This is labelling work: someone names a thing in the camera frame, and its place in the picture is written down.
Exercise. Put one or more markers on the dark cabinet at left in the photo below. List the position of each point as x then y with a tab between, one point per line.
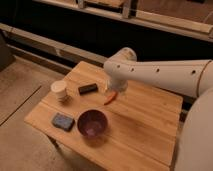
6	57

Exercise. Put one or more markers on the wooden table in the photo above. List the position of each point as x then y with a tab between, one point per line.
142	126

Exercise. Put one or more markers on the dark purple ceramic bowl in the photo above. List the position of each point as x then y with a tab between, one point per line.
92	123

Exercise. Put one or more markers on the blue sponge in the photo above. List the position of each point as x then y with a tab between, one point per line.
63	122

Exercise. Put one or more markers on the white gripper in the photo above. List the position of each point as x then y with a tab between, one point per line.
116	85

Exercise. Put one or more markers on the white paper cup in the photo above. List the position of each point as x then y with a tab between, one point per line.
59	90

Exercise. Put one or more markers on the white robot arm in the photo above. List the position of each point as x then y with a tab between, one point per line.
193	78

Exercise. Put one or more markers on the small black box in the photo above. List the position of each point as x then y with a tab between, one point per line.
87	88

